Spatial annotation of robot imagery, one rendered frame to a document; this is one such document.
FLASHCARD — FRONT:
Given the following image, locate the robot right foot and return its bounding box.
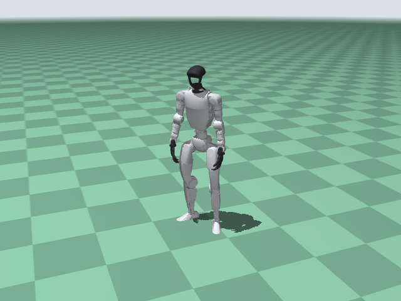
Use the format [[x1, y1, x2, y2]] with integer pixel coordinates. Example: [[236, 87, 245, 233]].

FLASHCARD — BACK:
[[177, 211, 199, 221]]

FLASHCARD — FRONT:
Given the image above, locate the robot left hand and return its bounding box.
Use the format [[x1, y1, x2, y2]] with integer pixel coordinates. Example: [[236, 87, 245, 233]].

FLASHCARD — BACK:
[[211, 147, 225, 171]]

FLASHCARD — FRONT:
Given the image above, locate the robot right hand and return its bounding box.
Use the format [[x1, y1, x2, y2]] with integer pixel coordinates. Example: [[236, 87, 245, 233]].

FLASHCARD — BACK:
[[169, 139, 179, 163]]

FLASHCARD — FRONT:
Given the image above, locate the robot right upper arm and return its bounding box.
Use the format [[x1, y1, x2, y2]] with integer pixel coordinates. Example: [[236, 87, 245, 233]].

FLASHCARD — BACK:
[[174, 90, 186, 124]]

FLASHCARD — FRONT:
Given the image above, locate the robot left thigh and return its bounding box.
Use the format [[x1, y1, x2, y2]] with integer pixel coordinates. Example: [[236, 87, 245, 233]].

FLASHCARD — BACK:
[[206, 142, 221, 193]]

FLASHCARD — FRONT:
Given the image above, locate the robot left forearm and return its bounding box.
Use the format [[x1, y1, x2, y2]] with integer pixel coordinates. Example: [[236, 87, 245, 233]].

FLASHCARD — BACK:
[[216, 121, 226, 152]]

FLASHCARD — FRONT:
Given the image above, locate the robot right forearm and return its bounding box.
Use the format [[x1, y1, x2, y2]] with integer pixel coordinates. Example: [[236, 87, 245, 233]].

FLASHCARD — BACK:
[[169, 118, 181, 144]]

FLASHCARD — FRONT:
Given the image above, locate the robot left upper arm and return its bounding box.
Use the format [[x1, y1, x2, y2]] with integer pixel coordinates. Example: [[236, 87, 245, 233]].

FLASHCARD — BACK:
[[208, 93, 222, 129]]

